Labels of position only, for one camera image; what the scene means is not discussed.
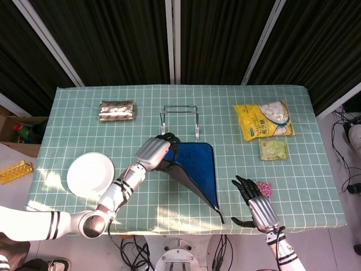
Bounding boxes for white shoe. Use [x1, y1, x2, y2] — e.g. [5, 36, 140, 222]
[342, 123, 361, 150]

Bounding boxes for blue cloth mat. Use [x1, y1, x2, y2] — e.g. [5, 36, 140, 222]
[162, 142, 226, 224]

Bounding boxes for black floor cables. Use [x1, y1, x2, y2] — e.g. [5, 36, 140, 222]
[328, 108, 361, 198]

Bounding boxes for white frame post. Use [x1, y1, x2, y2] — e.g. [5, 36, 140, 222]
[12, 0, 85, 87]
[241, 0, 288, 85]
[172, 0, 182, 85]
[165, 0, 176, 85]

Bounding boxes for black cable bundle under table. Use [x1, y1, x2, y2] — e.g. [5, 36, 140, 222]
[211, 234, 236, 271]
[120, 235, 155, 271]

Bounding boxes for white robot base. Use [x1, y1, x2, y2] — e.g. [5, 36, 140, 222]
[146, 234, 226, 271]

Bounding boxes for person in dark clothes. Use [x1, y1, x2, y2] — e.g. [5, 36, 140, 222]
[0, 231, 31, 271]

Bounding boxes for beige sandal shoe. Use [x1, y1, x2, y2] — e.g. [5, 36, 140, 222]
[46, 257, 72, 271]

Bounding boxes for pink patterned small packet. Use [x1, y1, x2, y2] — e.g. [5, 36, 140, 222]
[255, 181, 274, 199]

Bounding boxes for pale green snack packet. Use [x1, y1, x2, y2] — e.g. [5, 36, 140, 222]
[258, 139, 288, 161]

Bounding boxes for green checked tablecloth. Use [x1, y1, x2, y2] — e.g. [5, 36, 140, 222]
[24, 84, 347, 235]

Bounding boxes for red green bottle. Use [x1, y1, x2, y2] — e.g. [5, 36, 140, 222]
[14, 123, 32, 143]

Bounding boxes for gold plastic tray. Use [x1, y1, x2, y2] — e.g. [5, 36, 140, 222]
[0, 160, 35, 186]

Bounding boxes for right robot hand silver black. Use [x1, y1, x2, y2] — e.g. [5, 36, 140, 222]
[231, 174, 280, 234]

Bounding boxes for yellow marshmallow bag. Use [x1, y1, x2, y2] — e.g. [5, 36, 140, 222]
[232, 99, 296, 141]

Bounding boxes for black pleated curtain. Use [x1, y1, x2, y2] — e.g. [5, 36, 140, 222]
[248, 0, 361, 116]
[179, 0, 276, 85]
[0, 0, 77, 116]
[28, 0, 171, 87]

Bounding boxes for gold foil snack package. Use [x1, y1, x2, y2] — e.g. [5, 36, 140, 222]
[98, 99, 137, 124]

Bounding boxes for metal wire rack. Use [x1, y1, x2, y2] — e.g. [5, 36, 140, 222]
[159, 104, 201, 141]

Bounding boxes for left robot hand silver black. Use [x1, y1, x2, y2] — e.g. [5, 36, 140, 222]
[134, 132, 182, 173]

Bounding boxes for white round plate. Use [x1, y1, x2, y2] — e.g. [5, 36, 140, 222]
[66, 151, 115, 198]

